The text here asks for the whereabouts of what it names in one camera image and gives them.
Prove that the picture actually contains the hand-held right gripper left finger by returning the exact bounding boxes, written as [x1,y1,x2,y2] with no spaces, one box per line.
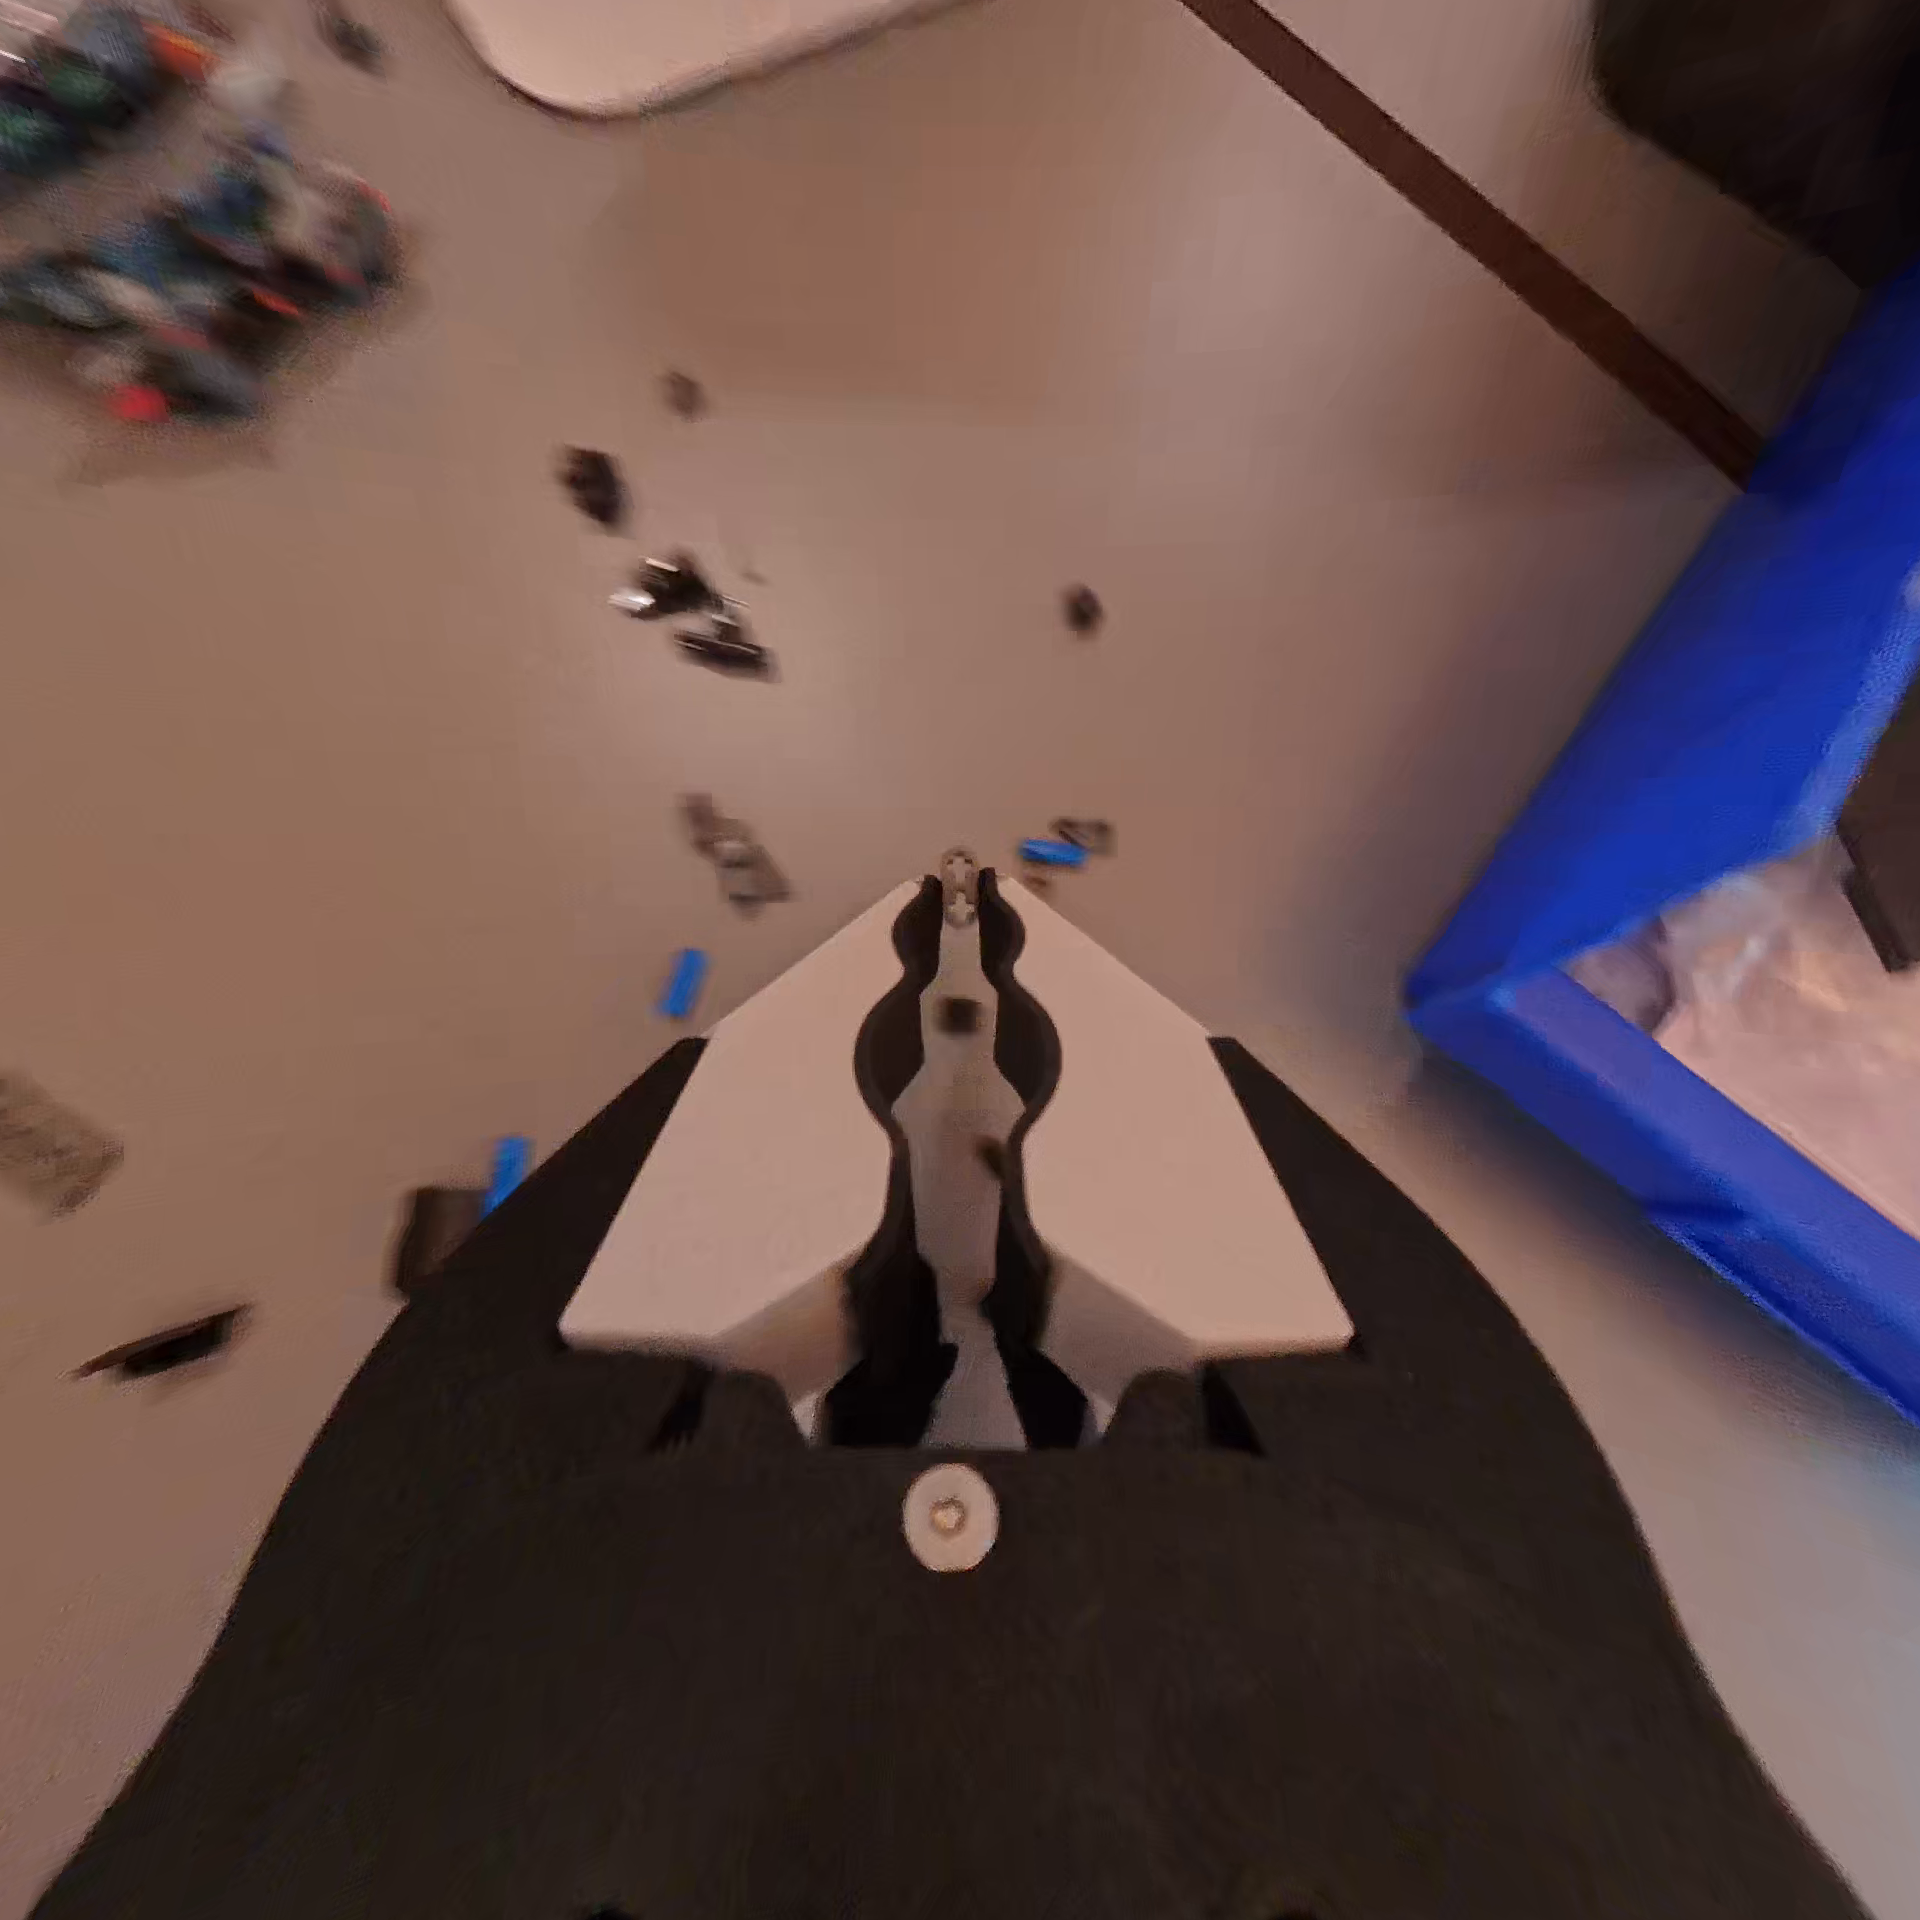
[559,877,945,1420]

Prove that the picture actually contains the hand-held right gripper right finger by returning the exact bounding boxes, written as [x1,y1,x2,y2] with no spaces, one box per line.
[977,874,1356,1407]

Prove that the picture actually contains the grey lego car model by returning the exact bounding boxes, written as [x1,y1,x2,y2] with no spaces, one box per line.
[0,0,407,430]

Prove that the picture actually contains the black curved lego piece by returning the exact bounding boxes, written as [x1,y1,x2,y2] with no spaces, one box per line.
[393,1183,482,1292]

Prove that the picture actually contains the black lego wedge panel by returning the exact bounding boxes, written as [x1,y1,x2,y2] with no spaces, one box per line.
[72,1306,251,1383]

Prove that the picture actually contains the black lego plate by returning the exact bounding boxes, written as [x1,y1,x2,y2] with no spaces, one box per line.
[0,1071,125,1214]

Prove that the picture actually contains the black toy set box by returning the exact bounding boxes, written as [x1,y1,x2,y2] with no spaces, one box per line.
[1592,0,1920,287]

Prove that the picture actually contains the blue plastic bin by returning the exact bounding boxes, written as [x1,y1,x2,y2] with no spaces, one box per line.
[1401,286,1920,1420]

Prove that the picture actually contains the white book stand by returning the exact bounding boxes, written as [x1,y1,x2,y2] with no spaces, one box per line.
[441,0,962,119]

